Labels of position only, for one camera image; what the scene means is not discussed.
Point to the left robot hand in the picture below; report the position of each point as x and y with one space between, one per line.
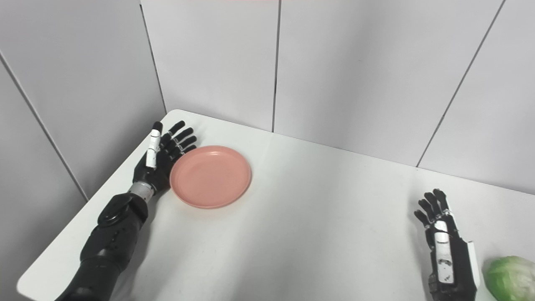
161 156

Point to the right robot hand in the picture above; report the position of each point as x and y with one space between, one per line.
445 251

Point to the pink plate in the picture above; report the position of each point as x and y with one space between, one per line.
210 176

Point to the green white cabbage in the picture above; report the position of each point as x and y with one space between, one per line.
510 278

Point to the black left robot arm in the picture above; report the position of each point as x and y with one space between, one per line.
108 242

